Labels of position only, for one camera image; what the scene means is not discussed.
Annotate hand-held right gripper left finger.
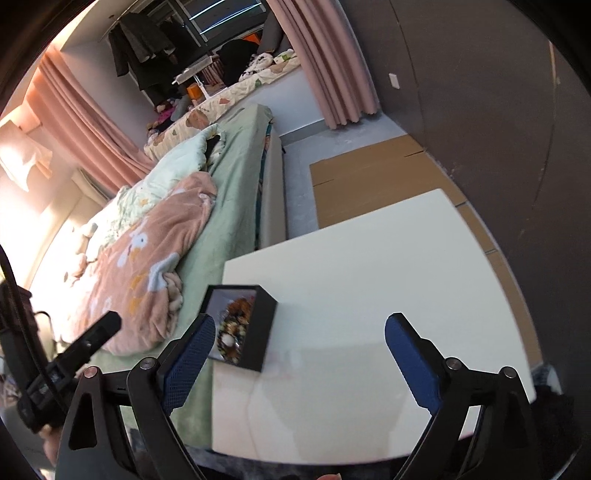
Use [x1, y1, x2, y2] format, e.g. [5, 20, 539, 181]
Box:
[55, 314, 218, 480]

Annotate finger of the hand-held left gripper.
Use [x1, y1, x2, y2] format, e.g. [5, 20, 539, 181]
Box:
[57, 311, 123, 370]

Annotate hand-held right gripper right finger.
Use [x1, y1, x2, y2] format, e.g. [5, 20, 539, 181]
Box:
[384, 312, 541, 480]

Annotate black jewelry box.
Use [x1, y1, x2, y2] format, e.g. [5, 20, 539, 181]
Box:
[203, 285, 279, 373]

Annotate person's left hand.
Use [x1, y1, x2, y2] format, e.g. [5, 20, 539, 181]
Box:
[39, 425, 61, 464]

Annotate pink fleece blanket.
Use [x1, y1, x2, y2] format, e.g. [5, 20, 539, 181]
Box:
[87, 173, 219, 357]

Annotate grey rug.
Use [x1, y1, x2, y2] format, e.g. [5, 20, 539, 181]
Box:
[530, 364, 563, 403]

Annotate white air conditioner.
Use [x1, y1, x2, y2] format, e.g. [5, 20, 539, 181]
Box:
[71, 167, 112, 202]

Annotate green bed sheet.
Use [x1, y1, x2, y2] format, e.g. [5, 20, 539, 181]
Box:
[167, 104, 274, 454]

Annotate beige bed base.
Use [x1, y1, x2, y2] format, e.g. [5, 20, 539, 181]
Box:
[256, 124, 290, 253]

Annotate white hanging cloth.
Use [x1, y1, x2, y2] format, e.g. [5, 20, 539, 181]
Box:
[0, 117, 55, 193]

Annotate pale green floral quilt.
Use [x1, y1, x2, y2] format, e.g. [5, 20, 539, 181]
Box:
[68, 123, 228, 278]

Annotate pink window curtain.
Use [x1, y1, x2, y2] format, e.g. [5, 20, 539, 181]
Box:
[267, 0, 382, 131]
[38, 45, 156, 200]

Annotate pile of plush toys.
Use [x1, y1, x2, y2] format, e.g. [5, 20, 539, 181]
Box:
[147, 96, 191, 136]

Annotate white folding rack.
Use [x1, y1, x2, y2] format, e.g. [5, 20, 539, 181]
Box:
[172, 54, 221, 101]

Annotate cream patterned quilt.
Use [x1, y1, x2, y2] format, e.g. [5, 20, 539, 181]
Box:
[142, 48, 304, 161]

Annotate hanging dark clothes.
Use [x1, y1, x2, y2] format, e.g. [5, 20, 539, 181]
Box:
[107, 11, 209, 92]

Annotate black bag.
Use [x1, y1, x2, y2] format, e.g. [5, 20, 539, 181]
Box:
[218, 39, 265, 85]

